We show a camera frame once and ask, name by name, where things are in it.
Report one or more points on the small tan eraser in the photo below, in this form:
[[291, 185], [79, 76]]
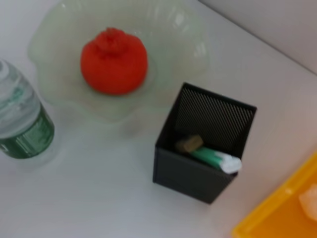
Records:
[[190, 143]]

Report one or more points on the red-orange orange fruit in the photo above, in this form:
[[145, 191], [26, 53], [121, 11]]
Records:
[[114, 64]]

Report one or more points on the green utility knife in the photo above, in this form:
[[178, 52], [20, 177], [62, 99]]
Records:
[[218, 160]]

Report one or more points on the clear water bottle green label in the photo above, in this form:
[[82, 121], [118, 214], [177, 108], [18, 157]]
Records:
[[22, 124]]

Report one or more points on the black mesh pen holder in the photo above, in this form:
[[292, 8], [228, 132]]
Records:
[[188, 178]]

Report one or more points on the clear green glass fruit plate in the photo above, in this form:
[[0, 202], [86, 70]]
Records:
[[173, 49]]

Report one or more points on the yellow plastic bin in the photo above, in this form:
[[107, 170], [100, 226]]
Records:
[[272, 218]]

